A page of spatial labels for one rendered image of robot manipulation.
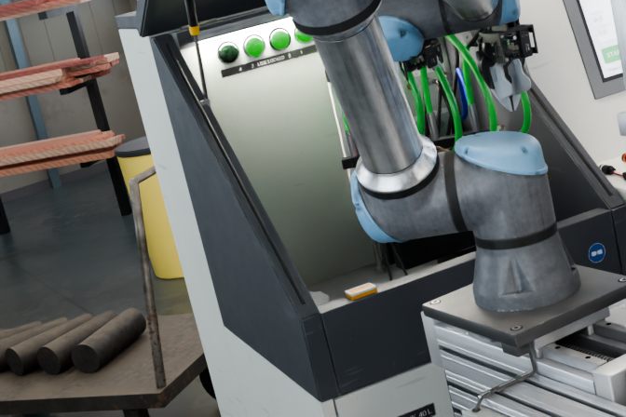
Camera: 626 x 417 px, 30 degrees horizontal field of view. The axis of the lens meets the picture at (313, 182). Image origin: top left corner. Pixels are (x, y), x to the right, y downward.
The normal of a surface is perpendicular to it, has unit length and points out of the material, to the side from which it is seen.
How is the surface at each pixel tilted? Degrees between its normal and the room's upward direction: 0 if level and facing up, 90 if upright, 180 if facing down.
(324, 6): 120
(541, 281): 72
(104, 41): 90
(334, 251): 90
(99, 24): 90
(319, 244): 90
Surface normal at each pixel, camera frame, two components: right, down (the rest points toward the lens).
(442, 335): -0.86, 0.29
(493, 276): -0.73, 0.00
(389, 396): 0.37, 0.12
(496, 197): -0.23, 0.26
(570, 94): 0.30, -0.11
